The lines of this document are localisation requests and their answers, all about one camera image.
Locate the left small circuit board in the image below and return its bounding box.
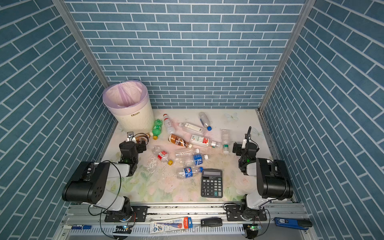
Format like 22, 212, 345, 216
113, 226, 133, 236

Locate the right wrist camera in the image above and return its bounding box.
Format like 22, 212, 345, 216
242, 133, 251, 149

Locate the pepsi label bottle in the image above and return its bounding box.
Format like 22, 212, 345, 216
176, 167, 203, 179

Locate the brown coffee bottle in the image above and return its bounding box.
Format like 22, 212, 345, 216
169, 134, 193, 148
131, 132, 154, 145

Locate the blue black utility tool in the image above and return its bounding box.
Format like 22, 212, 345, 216
274, 218, 313, 231

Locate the red white toothpaste box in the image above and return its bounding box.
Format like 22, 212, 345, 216
150, 217, 193, 234

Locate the clear bottle green cap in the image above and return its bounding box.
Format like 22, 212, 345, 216
221, 129, 230, 155

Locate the right small circuit board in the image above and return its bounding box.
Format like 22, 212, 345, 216
245, 224, 262, 232

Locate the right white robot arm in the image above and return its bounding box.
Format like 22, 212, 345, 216
233, 140, 294, 220

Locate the red-green label clear bottle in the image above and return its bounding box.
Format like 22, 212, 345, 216
190, 135, 221, 149

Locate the small circuit board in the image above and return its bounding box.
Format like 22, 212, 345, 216
245, 224, 262, 232
113, 226, 133, 236

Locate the pink bin liner bag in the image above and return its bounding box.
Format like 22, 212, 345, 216
103, 81, 150, 116

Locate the white plastic trash bin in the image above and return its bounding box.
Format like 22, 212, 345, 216
102, 80, 155, 134

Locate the clear bottle white cap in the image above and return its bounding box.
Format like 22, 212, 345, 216
175, 148, 201, 158

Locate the black desk calculator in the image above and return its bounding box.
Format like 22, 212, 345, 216
201, 169, 223, 199

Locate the clear white-label bottle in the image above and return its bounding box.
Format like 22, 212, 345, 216
179, 122, 206, 136

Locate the green plastic bottle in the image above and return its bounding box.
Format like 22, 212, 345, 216
152, 119, 163, 140

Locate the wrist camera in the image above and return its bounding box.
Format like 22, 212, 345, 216
242, 133, 251, 149
127, 132, 136, 143

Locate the clear bottle blue cap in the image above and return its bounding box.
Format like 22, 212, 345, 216
199, 112, 212, 131

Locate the blue-label water bottle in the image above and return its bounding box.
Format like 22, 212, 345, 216
182, 154, 209, 168

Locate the blue marker pen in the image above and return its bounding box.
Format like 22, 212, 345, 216
71, 225, 92, 230

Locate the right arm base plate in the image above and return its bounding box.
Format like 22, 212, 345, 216
223, 204, 267, 222

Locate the black car key fob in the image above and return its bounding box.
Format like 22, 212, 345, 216
201, 217, 223, 227

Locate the white bottle red cap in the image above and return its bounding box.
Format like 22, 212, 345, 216
163, 114, 176, 134

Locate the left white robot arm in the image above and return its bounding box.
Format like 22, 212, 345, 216
62, 140, 147, 222

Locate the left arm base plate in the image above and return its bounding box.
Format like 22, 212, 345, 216
105, 206, 149, 223

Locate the red-label bottle yellow cap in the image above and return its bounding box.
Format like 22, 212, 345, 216
152, 146, 174, 166

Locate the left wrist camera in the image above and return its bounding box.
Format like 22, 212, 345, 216
127, 132, 136, 143

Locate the aluminium rail frame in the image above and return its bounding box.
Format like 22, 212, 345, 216
54, 201, 310, 240

